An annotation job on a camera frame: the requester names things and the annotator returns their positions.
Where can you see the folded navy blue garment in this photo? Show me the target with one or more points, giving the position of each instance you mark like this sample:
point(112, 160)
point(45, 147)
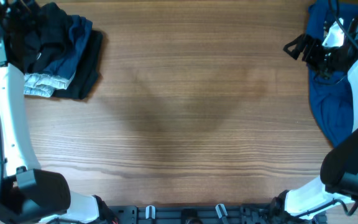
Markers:
point(78, 34)

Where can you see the blue shirt unfolded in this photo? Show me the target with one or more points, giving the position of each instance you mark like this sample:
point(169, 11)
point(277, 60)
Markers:
point(331, 105)

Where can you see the folded light grey garment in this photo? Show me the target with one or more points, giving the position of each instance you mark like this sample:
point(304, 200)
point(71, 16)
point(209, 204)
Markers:
point(54, 77)

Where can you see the black polo shirt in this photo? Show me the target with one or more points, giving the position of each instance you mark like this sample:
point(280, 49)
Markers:
point(49, 41)

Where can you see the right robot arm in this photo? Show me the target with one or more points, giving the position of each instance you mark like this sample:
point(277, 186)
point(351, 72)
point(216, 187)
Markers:
point(337, 183)

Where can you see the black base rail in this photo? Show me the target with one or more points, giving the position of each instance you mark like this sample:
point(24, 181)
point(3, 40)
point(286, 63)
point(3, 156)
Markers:
point(218, 214)

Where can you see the folded black garment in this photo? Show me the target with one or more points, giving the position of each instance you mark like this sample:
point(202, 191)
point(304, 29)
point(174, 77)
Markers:
point(86, 72)

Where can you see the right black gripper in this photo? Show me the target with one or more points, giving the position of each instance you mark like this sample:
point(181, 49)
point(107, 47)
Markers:
point(314, 44)

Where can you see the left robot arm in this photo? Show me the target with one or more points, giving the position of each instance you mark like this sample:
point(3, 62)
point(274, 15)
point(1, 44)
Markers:
point(29, 194)

